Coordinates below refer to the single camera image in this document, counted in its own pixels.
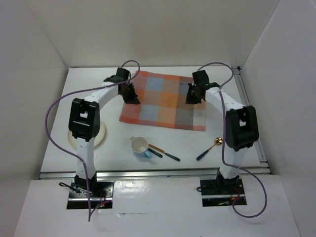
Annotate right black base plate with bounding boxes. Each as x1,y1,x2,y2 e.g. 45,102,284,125
196,179,247,207

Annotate front aluminium rail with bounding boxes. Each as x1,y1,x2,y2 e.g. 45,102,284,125
39,168,218,180

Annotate right aluminium rail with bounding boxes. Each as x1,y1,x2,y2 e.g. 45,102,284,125
232,65,272,175

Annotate aluminium rail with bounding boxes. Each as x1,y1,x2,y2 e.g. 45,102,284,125
39,168,218,180
232,65,272,175

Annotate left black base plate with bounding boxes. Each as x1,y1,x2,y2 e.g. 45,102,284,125
67,181,114,210

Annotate gold fork dark handle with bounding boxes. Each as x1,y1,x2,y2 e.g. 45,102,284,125
130,136,163,158

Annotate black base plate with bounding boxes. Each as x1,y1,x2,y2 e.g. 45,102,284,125
196,179,247,207
67,181,114,210

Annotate gold knife dark handle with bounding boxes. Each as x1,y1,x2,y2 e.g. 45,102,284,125
149,144,181,162

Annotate gold spoon dark handle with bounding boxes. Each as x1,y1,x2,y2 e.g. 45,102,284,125
196,137,223,161

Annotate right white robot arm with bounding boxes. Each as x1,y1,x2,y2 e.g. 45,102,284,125
186,70,259,194

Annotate cream round plate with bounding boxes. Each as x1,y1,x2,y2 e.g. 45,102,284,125
67,121,106,150

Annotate blue white mug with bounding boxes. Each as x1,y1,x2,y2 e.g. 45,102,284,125
130,136,152,159

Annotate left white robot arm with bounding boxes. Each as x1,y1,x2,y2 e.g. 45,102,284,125
69,68,140,197

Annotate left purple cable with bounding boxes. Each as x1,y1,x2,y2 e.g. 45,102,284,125
44,59,141,222

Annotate orange grey checked placemat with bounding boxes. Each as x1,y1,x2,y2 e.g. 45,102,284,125
119,71,206,131

